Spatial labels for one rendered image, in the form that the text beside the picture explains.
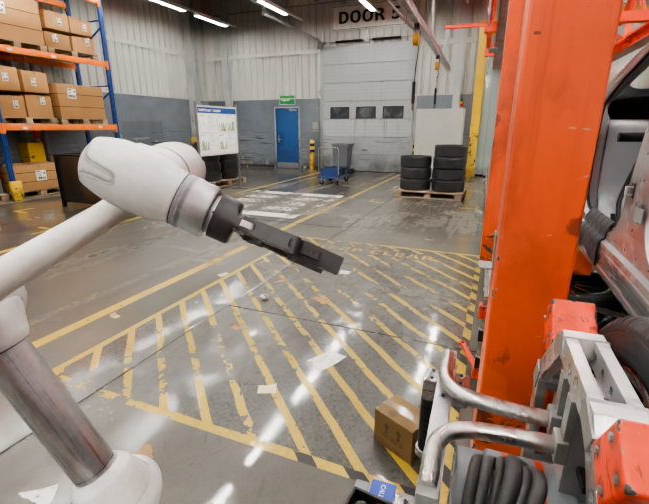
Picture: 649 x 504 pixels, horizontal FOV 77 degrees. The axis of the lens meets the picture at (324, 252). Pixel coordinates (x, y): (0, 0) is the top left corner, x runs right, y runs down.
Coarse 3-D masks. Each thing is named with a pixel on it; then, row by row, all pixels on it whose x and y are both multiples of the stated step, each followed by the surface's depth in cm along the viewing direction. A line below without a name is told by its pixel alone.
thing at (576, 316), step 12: (552, 300) 78; (564, 300) 78; (552, 312) 77; (564, 312) 77; (576, 312) 76; (588, 312) 76; (552, 324) 76; (564, 324) 76; (576, 324) 75; (588, 324) 75; (552, 336) 75
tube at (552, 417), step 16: (448, 352) 81; (448, 368) 76; (448, 384) 72; (560, 384) 62; (464, 400) 69; (480, 400) 68; (496, 400) 67; (560, 400) 62; (512, 416) 66; (528, 416) 65; (544, 416) 64; (560, 416) 63
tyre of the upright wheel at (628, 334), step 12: (612, 324) 70; (624, 324) 64; (636, 324) 61; (648, 324) 59; (612, 336) 69; (624, 336) 64; (636, 336) 59; (648, 336) 56; (612, 348) 69; (624, 348) 63; (636, 348) 59; (648, 348) 55; (624, 360) 63; (636, 360) 59; (648, 360) 55; (636, 372) 59; (648, 372) 54; (648, 384) 54
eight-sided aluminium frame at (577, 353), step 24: (576, 336) 66; (600, 336) 66; (552, 360) 72; (576, 360) 59; (600, 360) 61; (552, 384) 83; (576, 384) 57; (624, 384) 53; (600, 408) 49; (624, 408) 49; (600, 432) 47; (528, 456) 89
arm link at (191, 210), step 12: (192, 180) 64; (204, 180) 66; (180, 192) 62; (192, 192) 62; (204, 192) 63; (216, 192) 64; (180, 204) 62; (192, 204) 62; (204, 204) 63; (216, 204) 64; (168, 216) 63; (180, 216) 63; (192, 216) 63; (204, 216) 63; (180, 228) 65; (192, 228) 64; (204, 228) 65
